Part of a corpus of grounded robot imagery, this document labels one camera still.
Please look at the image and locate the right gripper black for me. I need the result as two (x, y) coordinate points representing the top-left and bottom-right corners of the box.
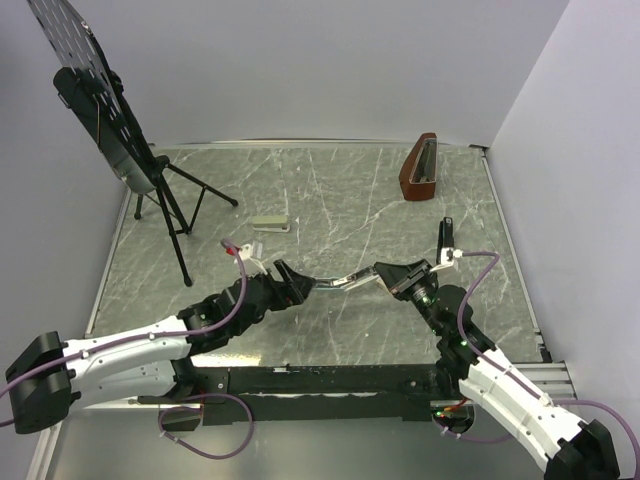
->
(375, 259), (445, 336)

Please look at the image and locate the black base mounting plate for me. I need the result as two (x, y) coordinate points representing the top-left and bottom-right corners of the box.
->
(137, 364), (462, 422)

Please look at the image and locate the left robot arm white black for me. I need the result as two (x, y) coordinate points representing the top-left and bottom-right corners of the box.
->
(3, 260), (317, 435)

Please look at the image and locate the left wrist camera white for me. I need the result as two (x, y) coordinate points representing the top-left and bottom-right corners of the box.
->
(221, 239), (267, 275)

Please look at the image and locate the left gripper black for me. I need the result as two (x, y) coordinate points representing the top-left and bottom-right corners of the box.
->
(231, 258), (315, 336)

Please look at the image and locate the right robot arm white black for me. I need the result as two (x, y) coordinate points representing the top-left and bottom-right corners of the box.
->
(374, 261), (620, 479)

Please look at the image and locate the black perforated panel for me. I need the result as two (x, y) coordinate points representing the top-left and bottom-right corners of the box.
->
(28, 1), (157, 194)

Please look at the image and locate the beige stapler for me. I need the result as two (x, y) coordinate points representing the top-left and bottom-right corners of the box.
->
(250, 215), (290, 233)

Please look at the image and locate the blue stapler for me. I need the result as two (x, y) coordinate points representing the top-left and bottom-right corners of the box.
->
(313, 265), (383, 291)

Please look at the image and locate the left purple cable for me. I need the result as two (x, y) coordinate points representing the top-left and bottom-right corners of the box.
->
(0, 237), (249, 429)

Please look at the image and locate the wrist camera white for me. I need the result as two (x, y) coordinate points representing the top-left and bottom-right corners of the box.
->
(431, 247), (463, 272)
(221, 239), (267, 275)

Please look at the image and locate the aluminium rail frame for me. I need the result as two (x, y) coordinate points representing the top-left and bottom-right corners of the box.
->
(84, 363), (575, 410)

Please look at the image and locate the brown wooden metronome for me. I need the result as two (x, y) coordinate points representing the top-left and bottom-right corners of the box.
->
(398, 132), (438, 202)

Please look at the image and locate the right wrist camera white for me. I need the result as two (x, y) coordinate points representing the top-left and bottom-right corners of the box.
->
(431, 247), (463, 272)

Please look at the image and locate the black tripod stand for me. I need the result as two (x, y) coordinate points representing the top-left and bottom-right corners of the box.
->
(134, 155), (239, 287)

